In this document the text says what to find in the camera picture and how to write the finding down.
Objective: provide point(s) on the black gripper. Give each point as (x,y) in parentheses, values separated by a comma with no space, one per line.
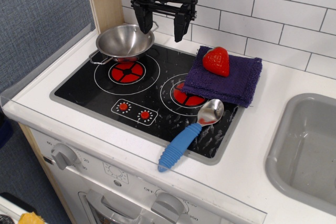
(183,11)

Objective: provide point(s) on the blue handled metal spoon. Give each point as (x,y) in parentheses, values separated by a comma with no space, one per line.
(210,113)

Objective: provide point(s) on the purple cloth napkin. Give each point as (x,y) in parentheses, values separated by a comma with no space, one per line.
(238,88)

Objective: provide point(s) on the red toy strawberry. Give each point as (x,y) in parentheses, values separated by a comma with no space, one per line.
(216,61)

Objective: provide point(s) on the black toy stovetop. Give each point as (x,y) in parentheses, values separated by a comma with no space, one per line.
(143,98)

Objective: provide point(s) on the grey left oven knob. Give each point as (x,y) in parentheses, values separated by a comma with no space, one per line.
(63,156)

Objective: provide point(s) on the grey oven knob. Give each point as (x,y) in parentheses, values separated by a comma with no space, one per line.
(168,207)
(63,156)

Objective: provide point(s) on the grey right oven knob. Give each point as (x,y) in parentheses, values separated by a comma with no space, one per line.
(168,207)

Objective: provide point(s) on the grey sink basin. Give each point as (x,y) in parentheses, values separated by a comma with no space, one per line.
(301,160)

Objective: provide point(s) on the yellow object bottom left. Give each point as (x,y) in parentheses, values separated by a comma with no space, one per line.
(31,218)

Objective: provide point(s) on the steel bowl with handles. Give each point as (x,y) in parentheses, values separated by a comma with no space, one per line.
(123,43)

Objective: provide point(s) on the oven door handle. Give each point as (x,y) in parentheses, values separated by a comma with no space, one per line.
(105,214)

